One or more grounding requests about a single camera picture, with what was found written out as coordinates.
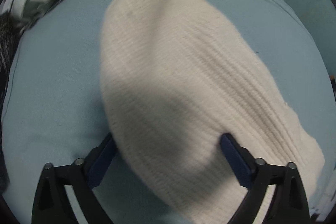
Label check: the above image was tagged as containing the white knitted sweater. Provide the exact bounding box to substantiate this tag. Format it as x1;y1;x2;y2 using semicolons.
101;0;325;223

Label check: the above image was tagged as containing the light blue bed sheet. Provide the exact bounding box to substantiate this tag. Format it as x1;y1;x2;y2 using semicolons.
2;0;335;223

